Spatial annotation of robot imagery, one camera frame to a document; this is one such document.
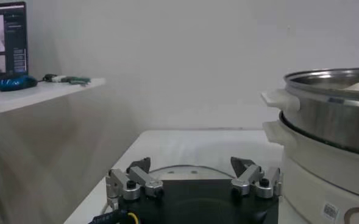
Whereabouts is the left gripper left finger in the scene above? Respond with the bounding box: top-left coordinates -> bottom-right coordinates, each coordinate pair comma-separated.
105,156 -> 165,210

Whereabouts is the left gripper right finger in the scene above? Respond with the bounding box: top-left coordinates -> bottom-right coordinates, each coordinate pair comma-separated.
230,156 -> 284,200

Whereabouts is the round glass pot lid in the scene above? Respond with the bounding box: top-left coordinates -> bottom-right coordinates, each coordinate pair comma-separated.
104,164 -> 235,214

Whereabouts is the stainless steel steamer basket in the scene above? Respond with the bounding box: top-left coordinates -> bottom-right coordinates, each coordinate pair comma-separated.
260,67 -> 359,158

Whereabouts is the white electric cooker pot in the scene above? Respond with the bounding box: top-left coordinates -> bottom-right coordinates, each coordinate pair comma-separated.
261,121 -> 359,224

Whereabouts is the white side table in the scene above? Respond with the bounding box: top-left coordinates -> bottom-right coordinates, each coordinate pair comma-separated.
0,77 -> 106,115

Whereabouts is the blue computer mouse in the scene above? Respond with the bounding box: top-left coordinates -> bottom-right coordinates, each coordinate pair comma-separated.
0,75 -> 39,92

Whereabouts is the black computer monitor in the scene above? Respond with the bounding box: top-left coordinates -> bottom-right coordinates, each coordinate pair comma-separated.
0,1 -> 29,89

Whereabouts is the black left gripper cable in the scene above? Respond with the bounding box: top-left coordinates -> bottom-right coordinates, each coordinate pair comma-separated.
89,209 -> 139,224

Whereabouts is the green handled tool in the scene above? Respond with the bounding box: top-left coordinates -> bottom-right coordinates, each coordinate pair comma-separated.
62,75 -> 92,86

